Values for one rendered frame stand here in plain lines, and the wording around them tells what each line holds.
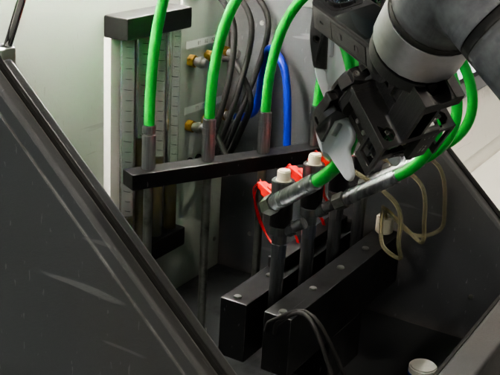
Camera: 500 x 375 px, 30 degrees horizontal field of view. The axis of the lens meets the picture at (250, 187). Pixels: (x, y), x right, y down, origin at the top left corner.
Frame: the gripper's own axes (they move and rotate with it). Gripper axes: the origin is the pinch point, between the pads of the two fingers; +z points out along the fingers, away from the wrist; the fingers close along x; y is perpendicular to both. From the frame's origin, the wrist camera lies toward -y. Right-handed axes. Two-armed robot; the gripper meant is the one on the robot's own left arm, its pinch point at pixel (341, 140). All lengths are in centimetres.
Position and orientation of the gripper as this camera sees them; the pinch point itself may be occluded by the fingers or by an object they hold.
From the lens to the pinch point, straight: 91.9
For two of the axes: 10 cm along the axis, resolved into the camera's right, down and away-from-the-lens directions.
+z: -1.7, 4.1, 8.9
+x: 9.1, -2.9, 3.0
